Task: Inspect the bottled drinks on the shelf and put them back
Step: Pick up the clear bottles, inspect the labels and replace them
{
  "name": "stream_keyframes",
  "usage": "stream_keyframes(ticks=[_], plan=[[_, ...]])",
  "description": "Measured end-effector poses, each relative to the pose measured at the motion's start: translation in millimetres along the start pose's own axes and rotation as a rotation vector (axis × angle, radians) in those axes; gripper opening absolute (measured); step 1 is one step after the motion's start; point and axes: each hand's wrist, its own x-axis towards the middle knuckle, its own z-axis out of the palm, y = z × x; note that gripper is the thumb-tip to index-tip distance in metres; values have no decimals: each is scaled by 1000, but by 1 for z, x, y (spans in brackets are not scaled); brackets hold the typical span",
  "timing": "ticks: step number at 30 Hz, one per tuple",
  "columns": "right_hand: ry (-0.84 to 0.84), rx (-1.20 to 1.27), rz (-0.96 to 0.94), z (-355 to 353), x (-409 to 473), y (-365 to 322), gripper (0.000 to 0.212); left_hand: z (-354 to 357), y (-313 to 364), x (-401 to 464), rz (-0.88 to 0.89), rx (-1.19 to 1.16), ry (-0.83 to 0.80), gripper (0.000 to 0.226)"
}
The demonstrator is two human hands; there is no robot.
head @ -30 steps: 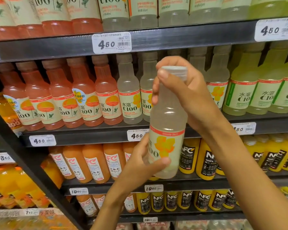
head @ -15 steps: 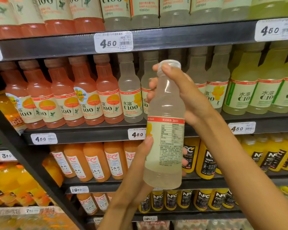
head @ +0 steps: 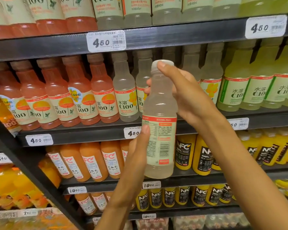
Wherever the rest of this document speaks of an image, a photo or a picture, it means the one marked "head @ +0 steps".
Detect person's left hand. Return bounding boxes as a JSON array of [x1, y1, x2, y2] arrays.
[[113, 124, 151, 190]]

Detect person's right hand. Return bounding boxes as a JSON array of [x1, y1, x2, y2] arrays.
[[144, 61, 222, 129]]

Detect cloudy clear drink bottle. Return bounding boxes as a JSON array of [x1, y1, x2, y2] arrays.
[[142, 59, 178, 179]]

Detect person's left forearm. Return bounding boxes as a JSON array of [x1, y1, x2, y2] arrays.
[[95, 186, 141, 230]]

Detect person's right forearm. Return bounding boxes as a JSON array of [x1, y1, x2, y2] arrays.
[[194, 115, 288, 230]]

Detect row of yellow black-label bottles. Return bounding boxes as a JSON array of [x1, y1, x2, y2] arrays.
[[174, 128, 288, 176]]

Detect row of cloudy clear bottles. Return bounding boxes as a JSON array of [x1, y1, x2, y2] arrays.
[[111, 43, 225, 123]]

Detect pale lemon drink bottle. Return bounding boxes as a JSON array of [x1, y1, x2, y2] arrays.
[[122, 0, 152, 28], [182, 0, 214, 23], [212, 0, 242, 20], [91, 0, 124, 30], [152, 0, 183, 26]]

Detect row of small yellow bottles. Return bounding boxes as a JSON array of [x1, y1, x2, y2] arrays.
[[135, 183, 237, 212]]

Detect round yellow blue neck tag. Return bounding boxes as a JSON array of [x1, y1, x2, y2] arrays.
[[68, 87, 84, 104], [0, 94, 15, 111]]

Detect row of pink bottles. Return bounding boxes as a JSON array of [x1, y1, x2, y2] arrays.
[[0, 54, 120, 131]]

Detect row of pale packaged drinks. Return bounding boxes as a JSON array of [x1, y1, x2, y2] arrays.
[[123, 213, 251, 230]]

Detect dark shelf side panel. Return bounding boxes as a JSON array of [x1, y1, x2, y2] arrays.
[[0, 110, 85, 230]]

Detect group of bright orange bottles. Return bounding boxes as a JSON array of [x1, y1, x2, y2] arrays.
[[0, 157, 62, 211]]

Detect orange packaged goods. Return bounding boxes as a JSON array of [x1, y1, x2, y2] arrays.
[[0, 214, 78, 230]]

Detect deep orange drink bottle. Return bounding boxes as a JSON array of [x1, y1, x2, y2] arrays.
[[0, 92, 22, 137]]

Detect cluster of yellow packaged drinks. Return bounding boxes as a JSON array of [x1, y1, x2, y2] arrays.
[[275, 178, 288, 198]]

